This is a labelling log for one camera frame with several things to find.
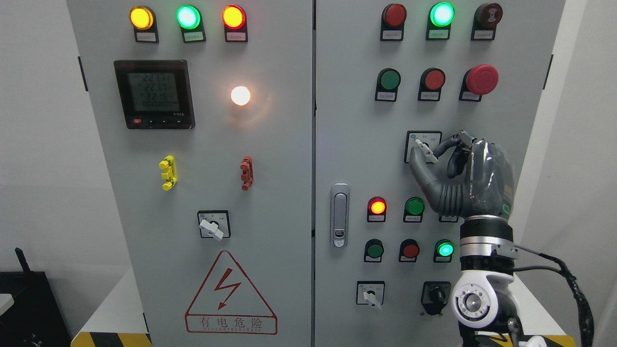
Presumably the black rotary knob switch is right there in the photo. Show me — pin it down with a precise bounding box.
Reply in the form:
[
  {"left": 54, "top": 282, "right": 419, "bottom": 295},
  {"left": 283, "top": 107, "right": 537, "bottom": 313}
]
[{"left": 420, "top": 281, "right": 451, "bottom": 316}]

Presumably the lit green push button lower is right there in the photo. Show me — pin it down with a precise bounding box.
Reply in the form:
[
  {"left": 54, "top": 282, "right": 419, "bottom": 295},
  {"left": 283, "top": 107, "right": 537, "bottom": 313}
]
[{"left": 433, "top": 239, "right": 455, "bottom": 263}]

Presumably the gray robotic right hand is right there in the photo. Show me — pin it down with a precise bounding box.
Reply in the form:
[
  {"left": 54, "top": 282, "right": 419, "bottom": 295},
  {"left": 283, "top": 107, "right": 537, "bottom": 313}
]
[{"left": 409, "top": 131, "right": 516, "bottom": 220}]

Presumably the red push button lower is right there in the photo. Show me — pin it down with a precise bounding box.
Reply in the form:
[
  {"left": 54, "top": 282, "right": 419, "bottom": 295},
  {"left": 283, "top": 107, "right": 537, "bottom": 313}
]
[{"left": 398, "top": 239, "right": 420, "bottom": 262}]

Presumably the green indicator light top left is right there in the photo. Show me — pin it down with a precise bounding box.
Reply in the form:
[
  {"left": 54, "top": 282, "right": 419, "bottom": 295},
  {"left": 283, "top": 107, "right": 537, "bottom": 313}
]
[{"left": 175, "top": 4, "right": 206, "bottom": 42}]

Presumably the silver door handle lock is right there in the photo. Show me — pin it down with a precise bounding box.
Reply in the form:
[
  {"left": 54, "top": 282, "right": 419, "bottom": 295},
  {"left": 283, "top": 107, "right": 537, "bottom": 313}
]
[{"left": 330, "top": 183, "right": 350, "bottom": 248}]

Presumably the dark red buzzer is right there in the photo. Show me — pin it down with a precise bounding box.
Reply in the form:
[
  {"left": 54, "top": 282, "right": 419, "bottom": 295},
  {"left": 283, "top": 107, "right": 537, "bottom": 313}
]
[{"left": 470, "top": 2, "right": 503, "bottom": 41}]

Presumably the gray rotary switch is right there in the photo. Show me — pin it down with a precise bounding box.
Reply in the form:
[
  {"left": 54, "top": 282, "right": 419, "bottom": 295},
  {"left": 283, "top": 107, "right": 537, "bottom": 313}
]
[
  {"left": 404, "top": 130, "right": 442, "bottom": 164},
  {"left": 356, "top": 280, "right": 385, "bottom": 310}
]

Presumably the red emergency stop button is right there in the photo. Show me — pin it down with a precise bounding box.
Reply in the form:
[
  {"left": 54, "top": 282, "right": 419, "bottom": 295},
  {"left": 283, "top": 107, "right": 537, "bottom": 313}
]
[{"left": 458, "top": 64, "right": 499, "bottom": 102}]

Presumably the black box with antenna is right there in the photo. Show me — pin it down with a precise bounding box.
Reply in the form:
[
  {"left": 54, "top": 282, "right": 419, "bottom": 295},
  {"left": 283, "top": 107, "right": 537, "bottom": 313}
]
[{"left": 0, "top": 248, "right": 71, "bottom": 347}]

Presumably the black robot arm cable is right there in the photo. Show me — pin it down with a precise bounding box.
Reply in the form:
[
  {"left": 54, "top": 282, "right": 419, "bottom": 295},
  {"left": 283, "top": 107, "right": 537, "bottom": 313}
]
[{"left": 511, "top": 244, "right": 595, "bottom": 347}]

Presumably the green push button upper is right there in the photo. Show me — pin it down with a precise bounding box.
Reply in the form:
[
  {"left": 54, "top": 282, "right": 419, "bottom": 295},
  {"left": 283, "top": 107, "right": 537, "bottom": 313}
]
[{"left": 375, "top": 68, "right": 401, "bottom": 102}]

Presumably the green indicator light middle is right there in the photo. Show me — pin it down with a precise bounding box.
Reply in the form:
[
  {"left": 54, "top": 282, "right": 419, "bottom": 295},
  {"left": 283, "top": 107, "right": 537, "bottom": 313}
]
[{"left": 403, "top": 196, "right": 426, "bottom": 223}]

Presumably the gray rotary switch left door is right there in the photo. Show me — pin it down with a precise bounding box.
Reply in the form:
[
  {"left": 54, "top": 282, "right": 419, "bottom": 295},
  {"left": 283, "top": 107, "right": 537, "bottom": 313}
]
[{"left": 197, "top": 210, "right": 231, "bottom": 241}]

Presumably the white lit indicator lamp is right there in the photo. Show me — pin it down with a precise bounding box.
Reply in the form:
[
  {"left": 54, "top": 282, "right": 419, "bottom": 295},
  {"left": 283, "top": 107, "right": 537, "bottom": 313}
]
[{"left": 230, "top": 86, "right": 252, "bottom": 107}]

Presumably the red indicator light top right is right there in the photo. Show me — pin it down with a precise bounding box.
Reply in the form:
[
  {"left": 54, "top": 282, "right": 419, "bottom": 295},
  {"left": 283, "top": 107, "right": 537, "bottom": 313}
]
[{"left": 380, "top": 3, "right": 407, "bottom": 41}]

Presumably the digital power meter display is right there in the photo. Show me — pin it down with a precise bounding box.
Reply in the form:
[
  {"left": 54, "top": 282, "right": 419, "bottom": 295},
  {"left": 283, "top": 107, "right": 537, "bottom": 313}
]
[{"left": 114, "top": 59, "right": 195, "bottom": 130}]

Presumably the green indicator light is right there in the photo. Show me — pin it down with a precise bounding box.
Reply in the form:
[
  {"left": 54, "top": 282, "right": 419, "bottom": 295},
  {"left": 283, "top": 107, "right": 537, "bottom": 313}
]
[
  {"left": 175, "top": 4, "right": 206, "bottom": 42},
  {"left": 426, "top": 1, "right": 456, "bottom": 41},
  {"left": 403, "top": 196, "right": 426, "bottom": 223}
]

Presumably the red indicator light top left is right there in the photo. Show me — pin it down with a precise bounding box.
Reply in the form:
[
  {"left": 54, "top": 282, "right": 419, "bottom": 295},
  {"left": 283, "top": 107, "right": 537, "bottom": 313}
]
[{"left": 222, "top": 4, "right": 248, "bottom": 42}]

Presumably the red electrical hazard warning sticker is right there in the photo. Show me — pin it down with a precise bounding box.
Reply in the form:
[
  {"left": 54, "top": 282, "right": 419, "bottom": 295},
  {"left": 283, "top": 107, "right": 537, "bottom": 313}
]
[{"left": 185, "top": 250, "right": 278, "bottom": 334}]

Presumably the yellow indicator light top left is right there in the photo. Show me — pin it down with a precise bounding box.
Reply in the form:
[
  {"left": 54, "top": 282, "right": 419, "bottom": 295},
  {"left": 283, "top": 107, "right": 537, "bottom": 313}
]
[{"left": 129, "top": 6, "right": 159, "bottom": 43}]

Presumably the lit red indicator light middle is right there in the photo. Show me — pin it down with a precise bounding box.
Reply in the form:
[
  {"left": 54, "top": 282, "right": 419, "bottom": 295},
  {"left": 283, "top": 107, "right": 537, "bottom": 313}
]
[{"left": 367, "top": 196, "right": 387, "bottom": 223}]

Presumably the gray right cabinet door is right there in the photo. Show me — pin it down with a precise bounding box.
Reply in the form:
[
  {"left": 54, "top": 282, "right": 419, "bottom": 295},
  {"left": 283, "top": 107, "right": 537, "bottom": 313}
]
[{"left": 315, "top": 0, "right": 564, "bottom": 347}]

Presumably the gray cabinet door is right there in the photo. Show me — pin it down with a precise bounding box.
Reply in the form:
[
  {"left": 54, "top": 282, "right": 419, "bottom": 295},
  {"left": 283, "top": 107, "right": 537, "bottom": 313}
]
[
  {"left": 315, "top": 0, "right": 564, "bottom": 347},
  {"left": 67, "top": 0, "right": 313, "bottom": 347}
]

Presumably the red push button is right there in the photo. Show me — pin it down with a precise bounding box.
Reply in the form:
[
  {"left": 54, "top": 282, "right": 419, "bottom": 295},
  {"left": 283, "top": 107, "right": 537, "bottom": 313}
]
[
  {"left": 418, "top": 67, "right": 445, "bottom": 102},
  {"left": 398, "top": 239, "right": 420, "bottom": 262}
]

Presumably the gray left cabinet door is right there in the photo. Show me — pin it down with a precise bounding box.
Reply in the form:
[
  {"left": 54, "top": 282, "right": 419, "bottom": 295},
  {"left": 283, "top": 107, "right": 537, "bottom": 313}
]
[{"left": 67, "top": 0, "right": 313, "bottom": 347}]

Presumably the green indicator light top right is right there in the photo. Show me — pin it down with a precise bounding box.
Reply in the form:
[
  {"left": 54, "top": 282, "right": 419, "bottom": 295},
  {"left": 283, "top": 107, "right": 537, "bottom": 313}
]
[{"left": 426, "top": 1, "right": 456, "bottom": 41}]

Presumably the red push button upper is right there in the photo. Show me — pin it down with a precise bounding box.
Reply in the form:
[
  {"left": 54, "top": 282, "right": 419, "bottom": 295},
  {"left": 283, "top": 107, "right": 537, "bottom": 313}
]
[{"left": 418, "top": 67, "right": 445, "bottom": 102}]

